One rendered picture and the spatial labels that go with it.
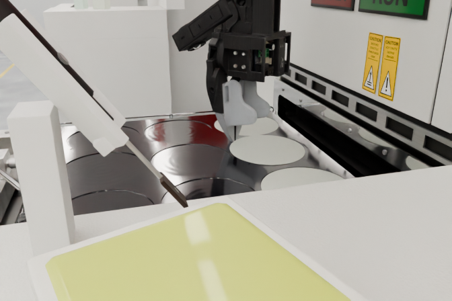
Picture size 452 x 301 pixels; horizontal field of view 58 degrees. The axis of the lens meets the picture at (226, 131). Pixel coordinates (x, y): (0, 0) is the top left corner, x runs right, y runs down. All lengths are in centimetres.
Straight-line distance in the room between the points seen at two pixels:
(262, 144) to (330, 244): 32
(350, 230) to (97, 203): 26
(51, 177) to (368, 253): 18
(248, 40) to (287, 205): 25
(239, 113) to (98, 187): 20
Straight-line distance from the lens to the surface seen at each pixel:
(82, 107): 22
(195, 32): 56
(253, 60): 50
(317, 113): 63
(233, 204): 16
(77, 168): 53
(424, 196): 33
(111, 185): 47
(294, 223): 27
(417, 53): 47
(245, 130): 62
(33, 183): 24
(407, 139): 48
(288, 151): 55
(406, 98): 48
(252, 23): 50
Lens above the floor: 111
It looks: 20 degrees down
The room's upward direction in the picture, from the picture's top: straight up
